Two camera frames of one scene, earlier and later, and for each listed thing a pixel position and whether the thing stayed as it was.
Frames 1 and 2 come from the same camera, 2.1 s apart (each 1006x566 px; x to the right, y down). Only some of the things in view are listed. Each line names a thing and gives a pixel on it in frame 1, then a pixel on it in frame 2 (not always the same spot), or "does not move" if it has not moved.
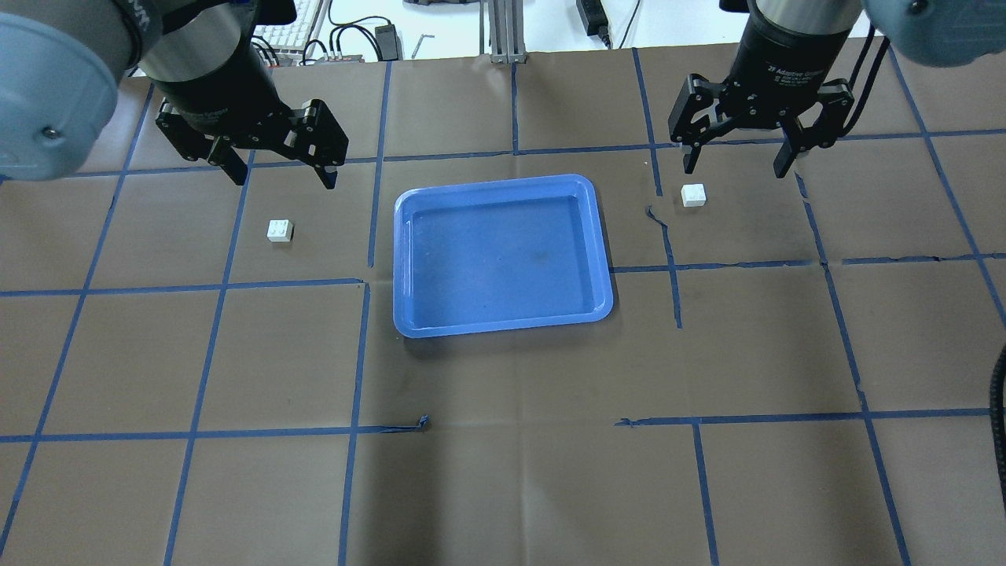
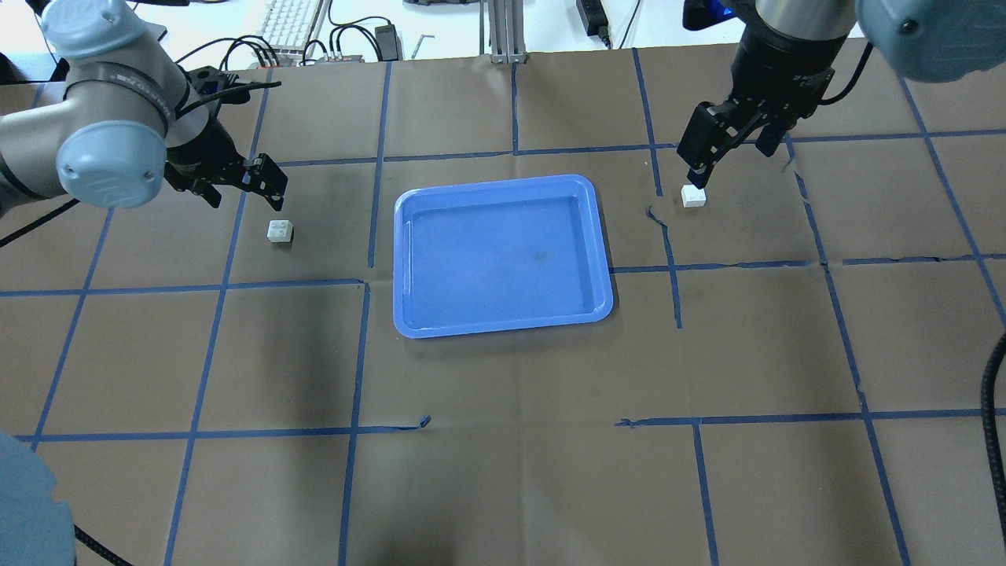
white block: x=693 y=195 does not move
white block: x=280 y=231 does not move
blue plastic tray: x=498 y=256 does not move
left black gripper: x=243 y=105 -> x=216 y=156
